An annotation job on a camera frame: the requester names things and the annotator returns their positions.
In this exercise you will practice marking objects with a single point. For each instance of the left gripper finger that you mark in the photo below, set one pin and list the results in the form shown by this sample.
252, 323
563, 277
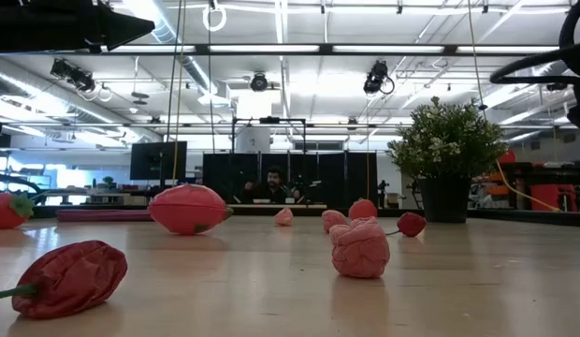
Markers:
126, 27

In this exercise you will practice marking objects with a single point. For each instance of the pink purple cloth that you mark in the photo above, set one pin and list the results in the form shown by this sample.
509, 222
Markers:
103, 215

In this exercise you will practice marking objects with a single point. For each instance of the large pink-red oval fruit toy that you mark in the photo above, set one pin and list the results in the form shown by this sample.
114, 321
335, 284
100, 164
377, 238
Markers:
187, 208

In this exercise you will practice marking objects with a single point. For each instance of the red strawberry toy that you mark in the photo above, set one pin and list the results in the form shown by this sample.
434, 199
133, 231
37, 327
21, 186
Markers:
2, 213

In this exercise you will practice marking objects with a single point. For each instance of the small red radish toy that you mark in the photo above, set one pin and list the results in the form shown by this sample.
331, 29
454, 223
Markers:
411, 224

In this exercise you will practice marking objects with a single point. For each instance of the round salmon-red fruit toy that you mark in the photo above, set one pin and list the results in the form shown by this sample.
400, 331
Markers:
362, 209

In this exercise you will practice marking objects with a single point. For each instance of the small pink garlic toy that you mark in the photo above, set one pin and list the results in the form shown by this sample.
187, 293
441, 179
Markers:
284, 217

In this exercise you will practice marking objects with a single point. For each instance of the red bell pepper toy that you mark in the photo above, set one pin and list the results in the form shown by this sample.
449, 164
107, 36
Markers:
70, 276

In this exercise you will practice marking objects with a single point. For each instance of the large pink garlic toy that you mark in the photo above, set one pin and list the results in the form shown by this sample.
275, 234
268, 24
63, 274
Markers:
360, 250

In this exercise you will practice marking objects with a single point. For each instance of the medium pink garlic toy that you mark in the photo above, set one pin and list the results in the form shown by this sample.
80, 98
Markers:
332, 220

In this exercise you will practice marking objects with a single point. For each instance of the red and black cart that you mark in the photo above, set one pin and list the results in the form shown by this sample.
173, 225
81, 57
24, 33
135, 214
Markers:
549, 196

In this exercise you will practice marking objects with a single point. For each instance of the green artificial plant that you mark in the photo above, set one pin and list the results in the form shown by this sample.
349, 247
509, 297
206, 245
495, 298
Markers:
446, 136

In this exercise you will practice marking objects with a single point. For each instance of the black background monitor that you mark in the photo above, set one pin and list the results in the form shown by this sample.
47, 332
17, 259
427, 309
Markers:
154, 161

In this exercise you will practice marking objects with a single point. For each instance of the black plant pot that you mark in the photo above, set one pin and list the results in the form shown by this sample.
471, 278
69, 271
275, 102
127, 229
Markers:
444, 201

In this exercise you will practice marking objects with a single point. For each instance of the cluttered background desk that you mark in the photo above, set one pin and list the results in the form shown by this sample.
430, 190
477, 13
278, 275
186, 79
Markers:
107, 199

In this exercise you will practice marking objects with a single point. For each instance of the person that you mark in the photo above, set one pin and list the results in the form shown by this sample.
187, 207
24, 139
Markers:
272, 180

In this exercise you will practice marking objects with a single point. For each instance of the black tripod stand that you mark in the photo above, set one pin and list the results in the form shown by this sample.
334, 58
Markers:
382, 187

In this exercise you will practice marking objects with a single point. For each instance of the black partition screen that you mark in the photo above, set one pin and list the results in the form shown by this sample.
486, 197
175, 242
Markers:
332, 178

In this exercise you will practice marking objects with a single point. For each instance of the silver ventilation duct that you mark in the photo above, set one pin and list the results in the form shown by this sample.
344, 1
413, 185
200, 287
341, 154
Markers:
163, 28

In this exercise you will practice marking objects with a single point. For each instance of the black ceiling camera cluster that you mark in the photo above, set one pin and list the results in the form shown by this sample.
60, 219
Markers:
72, 75

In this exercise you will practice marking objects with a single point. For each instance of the black aluminium table frame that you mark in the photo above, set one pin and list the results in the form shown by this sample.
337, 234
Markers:
528, 217

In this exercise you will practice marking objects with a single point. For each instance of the round black ceiling camera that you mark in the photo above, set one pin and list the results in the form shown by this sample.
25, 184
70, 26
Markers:
258, 82

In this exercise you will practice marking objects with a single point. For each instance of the black background rig frame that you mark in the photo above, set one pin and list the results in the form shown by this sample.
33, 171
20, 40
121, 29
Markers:
269, 120

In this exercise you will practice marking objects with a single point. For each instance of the black overhead frame beam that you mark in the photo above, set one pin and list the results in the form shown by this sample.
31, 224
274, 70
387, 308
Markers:
325, 48

